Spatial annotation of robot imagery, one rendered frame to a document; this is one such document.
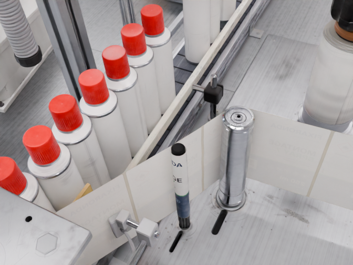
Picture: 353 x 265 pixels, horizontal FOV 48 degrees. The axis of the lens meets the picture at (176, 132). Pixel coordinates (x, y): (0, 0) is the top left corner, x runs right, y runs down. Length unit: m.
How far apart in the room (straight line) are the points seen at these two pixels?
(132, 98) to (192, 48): 0.26
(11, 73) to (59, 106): 0.42
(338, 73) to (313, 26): 0.43
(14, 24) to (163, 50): 0.22
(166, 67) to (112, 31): 0.40
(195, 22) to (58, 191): 0.41
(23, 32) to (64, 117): 0.12
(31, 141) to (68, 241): 0.18
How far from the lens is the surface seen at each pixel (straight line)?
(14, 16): 0.53
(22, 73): 0.93
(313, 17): 1.06
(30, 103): 0.89
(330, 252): 0.61
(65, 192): 0.51
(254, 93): 0.76
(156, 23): 0.60
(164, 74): 0.65
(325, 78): 0.63
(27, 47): 0.55
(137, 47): 0.57
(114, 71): 0.54
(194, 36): 0.77
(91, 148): 0.52
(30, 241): 0.32
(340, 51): 0.59
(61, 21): 0.65
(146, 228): 0.45
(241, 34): 0.92
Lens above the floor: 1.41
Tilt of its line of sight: 50 degrees down
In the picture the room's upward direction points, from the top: 5 degrees counter-clockwise
